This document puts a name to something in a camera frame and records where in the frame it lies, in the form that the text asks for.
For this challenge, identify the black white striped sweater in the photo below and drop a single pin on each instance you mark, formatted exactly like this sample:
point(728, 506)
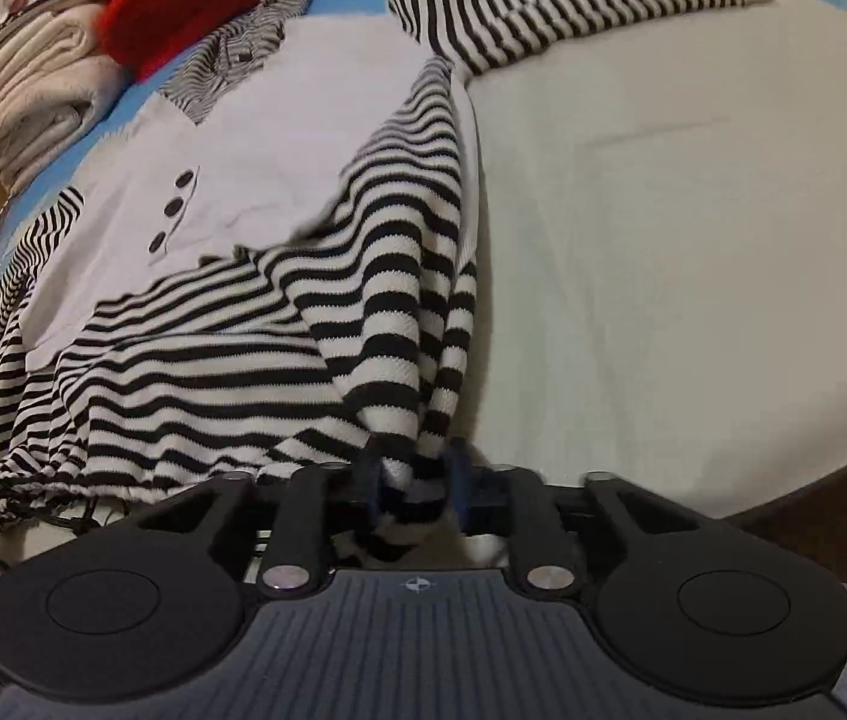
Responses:
point(266, 187)

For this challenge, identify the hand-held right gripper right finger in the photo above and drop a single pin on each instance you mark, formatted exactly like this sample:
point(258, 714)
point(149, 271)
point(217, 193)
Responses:
point(462, 484)

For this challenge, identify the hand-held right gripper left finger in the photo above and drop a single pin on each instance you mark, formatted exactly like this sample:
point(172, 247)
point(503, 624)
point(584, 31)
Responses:
point(372, 484)

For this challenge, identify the blue white patterned bed sheet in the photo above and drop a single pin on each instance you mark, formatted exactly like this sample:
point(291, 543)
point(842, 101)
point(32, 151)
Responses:
point(656, 240)

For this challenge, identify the white folded blanket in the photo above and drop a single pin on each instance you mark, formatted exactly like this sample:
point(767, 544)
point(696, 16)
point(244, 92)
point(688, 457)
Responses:
point(33, 97)

